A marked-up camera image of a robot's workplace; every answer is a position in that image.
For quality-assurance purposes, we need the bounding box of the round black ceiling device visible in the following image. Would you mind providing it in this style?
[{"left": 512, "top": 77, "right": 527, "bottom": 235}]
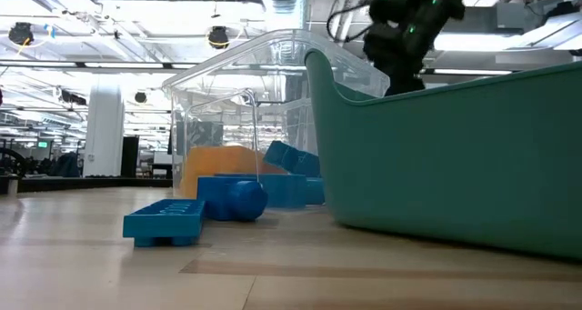
[
  {"left": 206, "top": 25, "right": 231, "bottom": 50},
  {"left": 7, "top": 21, "right": 36, "bottom": 46}
]

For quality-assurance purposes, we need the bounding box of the clear plastic storage bin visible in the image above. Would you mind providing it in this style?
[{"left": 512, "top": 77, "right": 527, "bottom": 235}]
[{"left": 161, "top": 27, "right": 392, "bottom": 210}]

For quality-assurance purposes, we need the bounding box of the black tall cabinet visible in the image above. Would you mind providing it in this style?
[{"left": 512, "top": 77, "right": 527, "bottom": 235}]
[{"left": 119, "top": 135, "right": 141, "bottom": 178}]

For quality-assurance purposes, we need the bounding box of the flat blue toy plate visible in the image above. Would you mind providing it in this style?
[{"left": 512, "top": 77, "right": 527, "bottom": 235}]
[{"left": 121, "top": 198, "right": 206, "bottom": 249}]

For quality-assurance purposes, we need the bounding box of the white square pillar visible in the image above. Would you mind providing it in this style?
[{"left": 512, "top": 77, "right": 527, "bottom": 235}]
[{"left": 83, "top": 83, "right": 125, "bottom": 178}]

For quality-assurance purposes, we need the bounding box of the black aluminium rig frame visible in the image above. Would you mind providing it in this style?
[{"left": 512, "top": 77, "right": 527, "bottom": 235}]
[{"left": 16, "top": 175, "right": 175, "bottom": 195}]

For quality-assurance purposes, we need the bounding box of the dark background chair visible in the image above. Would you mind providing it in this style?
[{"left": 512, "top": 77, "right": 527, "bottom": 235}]
[{"left": 48, "top": 151, "right": 82, "bottom": 179}]

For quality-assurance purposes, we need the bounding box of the big yellow toy block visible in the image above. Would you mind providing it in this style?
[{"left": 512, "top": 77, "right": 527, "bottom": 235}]
[{"left": 180, "top": 145, "right": 288, "bottom": 200}]

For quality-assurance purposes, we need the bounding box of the blue single-stud toy block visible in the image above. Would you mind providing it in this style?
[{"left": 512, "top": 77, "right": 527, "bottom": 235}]
[{"left": 196, "top": 175, "right": 270, "bottom": 224}]

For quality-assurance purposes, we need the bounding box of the green plastic bin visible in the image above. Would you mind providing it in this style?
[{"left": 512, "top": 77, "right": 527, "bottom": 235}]
[{"left": 304, "top": 47, "right": 582, "bottom": 262}]

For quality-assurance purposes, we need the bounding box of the ceiling strip light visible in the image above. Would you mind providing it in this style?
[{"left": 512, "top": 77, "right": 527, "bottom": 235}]
[{"left": 431, "top": 66, "right": 514, "bottom": 76}]

